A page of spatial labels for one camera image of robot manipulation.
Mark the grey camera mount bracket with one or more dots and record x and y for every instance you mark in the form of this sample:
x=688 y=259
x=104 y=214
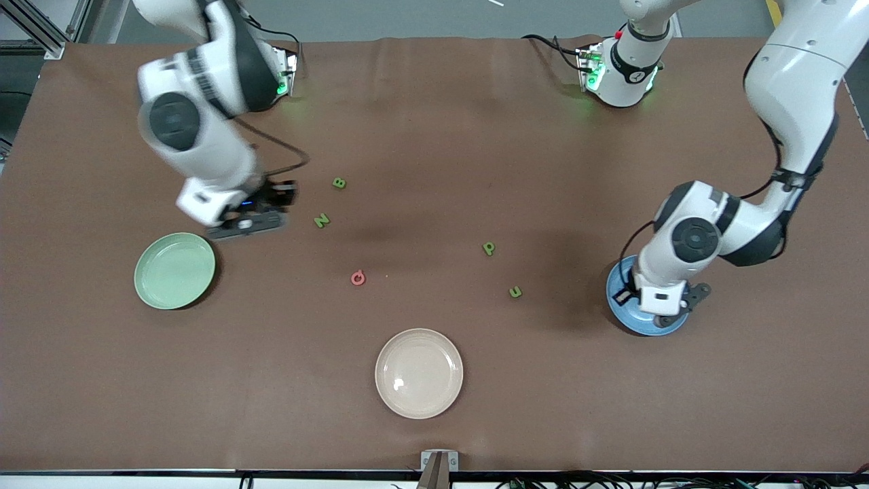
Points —
x=428 y=460

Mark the green letter p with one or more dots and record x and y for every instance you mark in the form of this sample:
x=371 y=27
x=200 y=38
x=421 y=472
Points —
x=485 y=250

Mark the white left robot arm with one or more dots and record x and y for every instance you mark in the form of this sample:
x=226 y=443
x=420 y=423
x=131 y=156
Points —
x=794 y=81

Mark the green letter N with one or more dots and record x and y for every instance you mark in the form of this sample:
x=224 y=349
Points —
x=322 y=221

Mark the blue plate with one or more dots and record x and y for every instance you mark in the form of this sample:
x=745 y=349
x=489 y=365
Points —
x=631 y=324

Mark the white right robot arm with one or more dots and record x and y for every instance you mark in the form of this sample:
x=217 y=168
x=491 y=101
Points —
x=204 y=142

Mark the pink letter Q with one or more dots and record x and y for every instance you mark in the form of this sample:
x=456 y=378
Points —
x=353 y=278

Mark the beige plate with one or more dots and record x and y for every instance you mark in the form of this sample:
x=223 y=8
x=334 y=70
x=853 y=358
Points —
x=419 y=373

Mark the aluminium frame beams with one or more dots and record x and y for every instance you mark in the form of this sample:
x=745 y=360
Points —
x=41 y=30

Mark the green plate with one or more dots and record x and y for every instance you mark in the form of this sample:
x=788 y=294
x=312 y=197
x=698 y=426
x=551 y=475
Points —
x=173 y=272

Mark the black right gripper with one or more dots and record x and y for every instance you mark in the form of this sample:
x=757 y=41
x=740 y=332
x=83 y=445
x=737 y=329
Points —
x=276 y=195

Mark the brown table cover sheet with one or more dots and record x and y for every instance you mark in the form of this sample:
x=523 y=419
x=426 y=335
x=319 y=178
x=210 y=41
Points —
x=434 y=136

